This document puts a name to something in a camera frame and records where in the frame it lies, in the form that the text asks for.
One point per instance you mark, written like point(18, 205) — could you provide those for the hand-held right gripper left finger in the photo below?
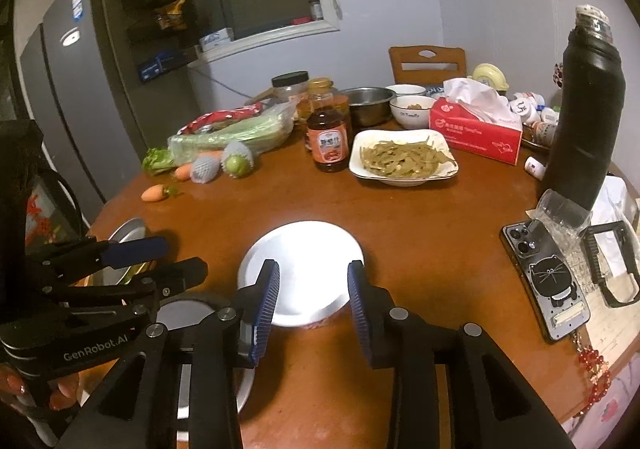
point(265, 314)

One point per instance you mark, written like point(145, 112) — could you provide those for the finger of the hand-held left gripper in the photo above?
point(185, 271)
point(137, 249)

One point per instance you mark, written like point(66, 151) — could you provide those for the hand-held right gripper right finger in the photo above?
point(357, 314)

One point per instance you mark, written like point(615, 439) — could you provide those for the round metal plate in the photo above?
point(125, 231)

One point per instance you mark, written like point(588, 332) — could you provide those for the yellow ribbed bowl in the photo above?
point(136, 271)

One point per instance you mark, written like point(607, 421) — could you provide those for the large steel bowl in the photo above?
point(185, 309)

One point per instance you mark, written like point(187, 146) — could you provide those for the white-lidded red noodle cup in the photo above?
point(305, 269)

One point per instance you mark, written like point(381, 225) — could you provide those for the person's left hand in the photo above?
point(62, 391)

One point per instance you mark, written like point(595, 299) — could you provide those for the glass door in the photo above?
point(62, 216)

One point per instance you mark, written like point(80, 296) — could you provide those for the red paper door decoration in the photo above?
point(40, 224)

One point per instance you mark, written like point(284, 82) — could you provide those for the green fruit in foam net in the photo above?
point(205, 170)
point(239, 164)

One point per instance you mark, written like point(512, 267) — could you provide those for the celery in plastic bag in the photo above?
point(235, 131)

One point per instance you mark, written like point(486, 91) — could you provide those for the red snack bag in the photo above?
point(215, 118)

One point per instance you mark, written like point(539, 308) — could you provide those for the white plate of vegetables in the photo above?
point(405, 159)

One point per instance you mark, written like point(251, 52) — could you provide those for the grey refrigerator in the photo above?
point(85, 94)

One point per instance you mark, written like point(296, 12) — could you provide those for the brown sauce bottle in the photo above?
point(327, 144)

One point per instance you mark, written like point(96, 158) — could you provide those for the blue box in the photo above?
point(160, 65)

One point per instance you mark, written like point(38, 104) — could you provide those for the phone with cat case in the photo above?
point(545, 279)

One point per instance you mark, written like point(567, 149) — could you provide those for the small white bowl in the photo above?
point(410, 116)

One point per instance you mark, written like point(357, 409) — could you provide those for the small steel bowl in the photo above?
point(367, 106)

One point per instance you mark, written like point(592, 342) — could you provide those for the glass jar black lid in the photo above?
point(290, 89)

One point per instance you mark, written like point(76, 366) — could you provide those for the red tissue box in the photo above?
point(470, 134)

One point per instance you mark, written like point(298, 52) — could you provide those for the glass jar yellow cap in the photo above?
point(320, 96)

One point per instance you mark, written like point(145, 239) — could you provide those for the white flat box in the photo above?
point(217, 38)

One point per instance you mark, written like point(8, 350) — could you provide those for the white bowl blue rim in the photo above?
point(405, 89)

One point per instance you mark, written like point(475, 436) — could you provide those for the clear plastic wrapper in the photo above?
point(565, 214)

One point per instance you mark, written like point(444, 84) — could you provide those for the black hanging storage rack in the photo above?
point(160, 19)

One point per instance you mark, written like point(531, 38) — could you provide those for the blue patterned bowl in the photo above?
point(434, 90)

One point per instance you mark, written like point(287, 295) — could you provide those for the wooden chair with cutout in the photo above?
point(400, 74)

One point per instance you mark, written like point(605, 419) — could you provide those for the beige paper sheet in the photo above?
point(615, 329)

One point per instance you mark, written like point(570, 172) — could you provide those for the patterned tape roll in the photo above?
point(544, 133)

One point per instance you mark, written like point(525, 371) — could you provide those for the marked small white bottle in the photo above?
point(522, 106)

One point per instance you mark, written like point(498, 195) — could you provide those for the yellow round container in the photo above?
point(490, 76)

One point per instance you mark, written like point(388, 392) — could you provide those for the small red box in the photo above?
point(300, 20)

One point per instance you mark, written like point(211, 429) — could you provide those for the white plastic bag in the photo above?
point(617, 199)

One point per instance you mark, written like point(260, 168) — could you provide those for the small jar on sill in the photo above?
point(315, 10)

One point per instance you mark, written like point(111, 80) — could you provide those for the black thermos bottle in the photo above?
point(585, 119)

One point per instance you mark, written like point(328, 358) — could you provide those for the black rectangular frame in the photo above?
point(591, 259)

